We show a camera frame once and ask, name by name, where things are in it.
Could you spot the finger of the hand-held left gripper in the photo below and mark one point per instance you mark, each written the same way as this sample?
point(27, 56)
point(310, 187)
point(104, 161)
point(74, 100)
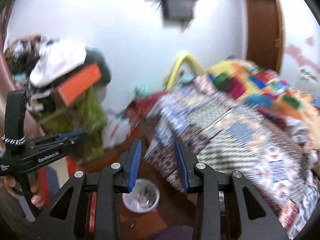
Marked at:
point(75, 145)
point(68, 135)

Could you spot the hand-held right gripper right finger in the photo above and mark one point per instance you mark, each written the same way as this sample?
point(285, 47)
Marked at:
point(182, 167)

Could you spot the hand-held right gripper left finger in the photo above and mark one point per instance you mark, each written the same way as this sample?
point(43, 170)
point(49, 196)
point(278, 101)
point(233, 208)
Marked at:
point(134, 167)

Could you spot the white plastic cup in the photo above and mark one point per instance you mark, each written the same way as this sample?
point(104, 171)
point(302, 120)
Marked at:
point(140, 196)

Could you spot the person's left hand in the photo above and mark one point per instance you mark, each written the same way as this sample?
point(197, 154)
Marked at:
point(37, 197)

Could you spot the red white blue striped cloth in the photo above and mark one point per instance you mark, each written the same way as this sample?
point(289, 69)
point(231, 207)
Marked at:
point(53, 177)

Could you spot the black white braided band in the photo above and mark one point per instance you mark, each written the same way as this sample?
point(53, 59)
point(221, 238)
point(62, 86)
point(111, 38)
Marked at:
point(13, 140)

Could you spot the white red-printed plastic bag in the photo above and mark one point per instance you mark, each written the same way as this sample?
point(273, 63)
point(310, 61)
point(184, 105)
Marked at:
point(116, 132)

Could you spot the patchwork patterned bedsheet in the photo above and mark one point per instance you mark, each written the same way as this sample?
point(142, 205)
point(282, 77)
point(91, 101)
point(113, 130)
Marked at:
point(225, 142)

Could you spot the orange cardboard box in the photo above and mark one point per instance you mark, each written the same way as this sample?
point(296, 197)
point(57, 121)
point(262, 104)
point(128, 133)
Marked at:
point(80, 85)

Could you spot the red floral box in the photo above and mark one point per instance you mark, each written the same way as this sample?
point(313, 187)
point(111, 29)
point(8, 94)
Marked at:
point(93, 210)

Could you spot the person's purple trouser leg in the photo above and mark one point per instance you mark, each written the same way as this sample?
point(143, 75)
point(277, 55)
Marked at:
point(172, 233)

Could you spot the dark green bundle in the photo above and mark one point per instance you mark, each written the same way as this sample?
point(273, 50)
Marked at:
point(100, 65)

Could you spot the teal plush toy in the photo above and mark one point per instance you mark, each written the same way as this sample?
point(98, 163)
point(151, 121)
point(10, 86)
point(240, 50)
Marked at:
point(141, 90)

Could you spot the teal cloth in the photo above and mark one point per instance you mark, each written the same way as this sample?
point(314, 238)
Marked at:
point(187, 79)

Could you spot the pile of mixed clothes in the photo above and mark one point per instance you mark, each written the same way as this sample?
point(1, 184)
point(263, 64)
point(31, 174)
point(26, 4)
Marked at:
point(22, 52)

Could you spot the yellow foam tube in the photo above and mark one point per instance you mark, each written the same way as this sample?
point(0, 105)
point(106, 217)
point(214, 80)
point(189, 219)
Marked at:
point(175, 67)

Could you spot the colourful block-patterned blanket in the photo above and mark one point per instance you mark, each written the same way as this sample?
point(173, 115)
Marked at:
point(262, 90)

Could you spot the small white cabinet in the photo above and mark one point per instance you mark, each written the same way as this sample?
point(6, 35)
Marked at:
point(308, 75)

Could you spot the group of red heart stickers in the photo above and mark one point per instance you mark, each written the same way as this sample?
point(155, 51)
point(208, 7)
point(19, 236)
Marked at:
point(300, 55)

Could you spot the brown wooden door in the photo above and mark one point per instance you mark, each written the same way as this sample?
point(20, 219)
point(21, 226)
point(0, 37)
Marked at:
point(262, 25)

